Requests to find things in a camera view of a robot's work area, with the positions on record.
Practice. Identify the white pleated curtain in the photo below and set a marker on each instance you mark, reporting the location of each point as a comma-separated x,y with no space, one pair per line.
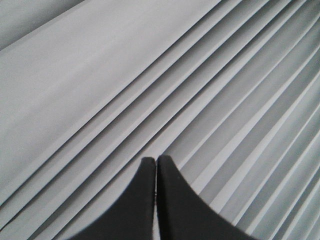
230,89

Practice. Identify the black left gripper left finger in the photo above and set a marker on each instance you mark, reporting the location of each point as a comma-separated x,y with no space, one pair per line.
131,216

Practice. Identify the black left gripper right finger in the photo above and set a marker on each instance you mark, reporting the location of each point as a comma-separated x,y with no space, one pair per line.
182,214

